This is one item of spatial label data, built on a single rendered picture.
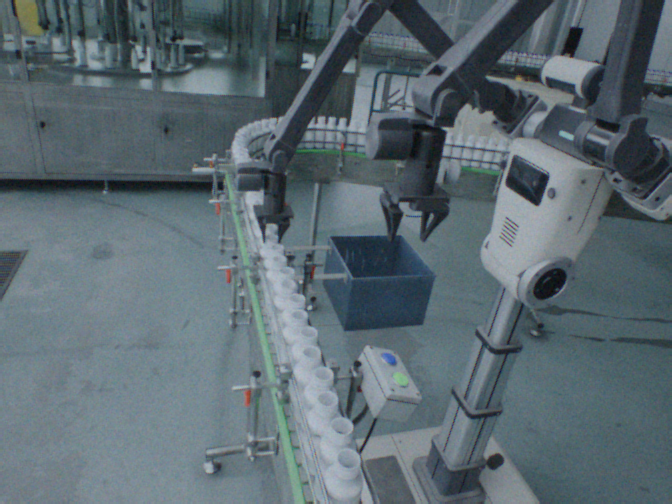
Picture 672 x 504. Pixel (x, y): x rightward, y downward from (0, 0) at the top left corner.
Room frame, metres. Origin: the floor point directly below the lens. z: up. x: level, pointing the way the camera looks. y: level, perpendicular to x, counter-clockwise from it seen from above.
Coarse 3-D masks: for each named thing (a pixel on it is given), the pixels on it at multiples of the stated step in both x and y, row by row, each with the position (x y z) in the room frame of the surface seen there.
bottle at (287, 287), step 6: (282, 282) 0.93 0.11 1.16; (288, 282) 0.94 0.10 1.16; (294, 282) 0.94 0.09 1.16; (282, 288) 0.91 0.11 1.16; (288, 288) 0.91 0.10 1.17; (294, 288) 0.92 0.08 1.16; (282, 294) 0.91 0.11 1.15; (288, 294) 0.91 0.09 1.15; (276, 300) 0.91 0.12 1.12; (282, 300) 0.91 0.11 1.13; (276, 306) 0.90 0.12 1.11; (282, 306) 0.90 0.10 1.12; (282, 312) 0.90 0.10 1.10; (276, 324) 0.90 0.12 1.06; (276, 330) 0.90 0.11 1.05; (276, 336) 0.90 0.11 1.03; (276, 342) 0.90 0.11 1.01
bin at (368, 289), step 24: (336, 240) 1.64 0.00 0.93; (360, 240) 1.67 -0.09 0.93; (384, 240) 1.71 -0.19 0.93; (336, 264) 1.51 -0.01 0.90; (360, 264) 1.68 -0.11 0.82; (384, 264) 1.71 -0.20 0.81; (408, 264) 1.63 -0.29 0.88; (336, 288) 1.47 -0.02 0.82; (360, 288) 1.35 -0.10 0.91; (384, 288) 1.38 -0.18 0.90; (408, 288) 1.41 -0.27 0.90; (336, 312) 1.44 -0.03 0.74; (360, 312) 1.36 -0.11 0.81; (384, 312) 1.39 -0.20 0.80; (408, 312) 1.42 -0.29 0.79
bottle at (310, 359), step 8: (304, 352) 0.71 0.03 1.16; (312, 352) 0.72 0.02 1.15; (320, 352) 0.70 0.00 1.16; (304, 360) 0.69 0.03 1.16; (312, 360) 0.68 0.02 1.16; (320, 360) 0.70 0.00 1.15; (296, 368) 0.70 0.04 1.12; (304, 368) 0.69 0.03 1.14; (312, 368) 0.68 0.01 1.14; (296, 376) 0.68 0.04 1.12; (304, 376) 0.68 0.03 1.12; (304, 384) 0.67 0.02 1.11; (296, 400) 0.68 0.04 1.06; (296, 408) 0.68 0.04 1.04; (296, 416) 0.67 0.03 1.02
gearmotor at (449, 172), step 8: (400, 160) 2.58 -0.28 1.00; (400, 168) 2.50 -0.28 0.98; (440, 168) 2.47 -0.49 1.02; (448, 168) 2.50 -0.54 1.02; (456, 168) 2.51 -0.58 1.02; (400, 176) 2.49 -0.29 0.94; (440, 176) 2.45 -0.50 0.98; (448, 176) 2.49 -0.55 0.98; (456, 176) 2.49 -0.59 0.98; (448, 184) 2.52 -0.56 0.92; (408, 216) 2.62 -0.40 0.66; (416, 216) 2.58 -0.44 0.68
